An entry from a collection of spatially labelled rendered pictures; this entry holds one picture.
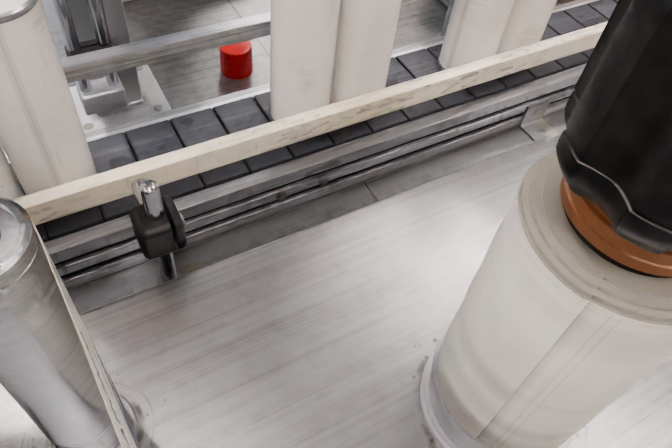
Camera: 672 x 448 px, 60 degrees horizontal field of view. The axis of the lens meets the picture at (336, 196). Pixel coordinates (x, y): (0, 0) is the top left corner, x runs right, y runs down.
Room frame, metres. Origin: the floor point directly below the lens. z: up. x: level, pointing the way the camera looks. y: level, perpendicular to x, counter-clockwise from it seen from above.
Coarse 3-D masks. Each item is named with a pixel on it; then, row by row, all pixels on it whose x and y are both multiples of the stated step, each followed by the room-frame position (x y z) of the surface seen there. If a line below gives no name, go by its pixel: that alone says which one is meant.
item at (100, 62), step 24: (408, 0) 0.48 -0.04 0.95; (216, 24) 0.38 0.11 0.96; (240, 24) 0.39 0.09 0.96; (264, 24) 0.40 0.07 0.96; (120, 48) 0.34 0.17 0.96; (144, 48) 0.34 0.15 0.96; (168, 48) 0.35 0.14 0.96; (192, 48) 0.36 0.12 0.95; (72, 72) 0.31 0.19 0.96; (96, 72) 0.32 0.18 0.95
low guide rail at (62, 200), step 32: (576, 32) 0.52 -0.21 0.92; (480, 64) 0.45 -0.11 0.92; (512, 64) 0.46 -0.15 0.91; (384, 96) 0.38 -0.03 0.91; (416, 96) 0.40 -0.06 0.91; (256, 128) 0.33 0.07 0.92; (288, 128) 0.33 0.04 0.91; (320, 128) 0.35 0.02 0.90; (160, 160) 0.28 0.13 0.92; (192, 160) 0.29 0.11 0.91; (224, 160) 0.30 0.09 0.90; (64, 192) 0.24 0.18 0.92; (96, 192) 0.25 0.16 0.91; (128, 192) 0.26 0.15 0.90
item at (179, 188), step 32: (608, 0) 0.66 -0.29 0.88; (544, 32) 0.57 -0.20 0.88; (416, 64) 0.48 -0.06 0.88; (544, 64) 0.51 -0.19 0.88; (576, 64) 0.52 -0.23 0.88; (256, 96) 0.40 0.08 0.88; (448, 96) 0.44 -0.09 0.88; (480, 96) 0.45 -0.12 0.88; (160, 128) 0.35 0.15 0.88; (192, 128) 0.35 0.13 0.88; (224, 128) 0.36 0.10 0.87; (352, 128) 0.38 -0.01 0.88; (384, 128) 0.39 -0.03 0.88; (96, 160) 0.30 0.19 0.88; (128, 160) 0.31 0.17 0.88; (256, 160) 0.32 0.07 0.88; (288, 160) 0.33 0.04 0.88; (160, 192) 0.28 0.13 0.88; (192, 192) 0.28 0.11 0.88; (64, 224) 0.24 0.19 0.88; (96, 224) 0.24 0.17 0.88
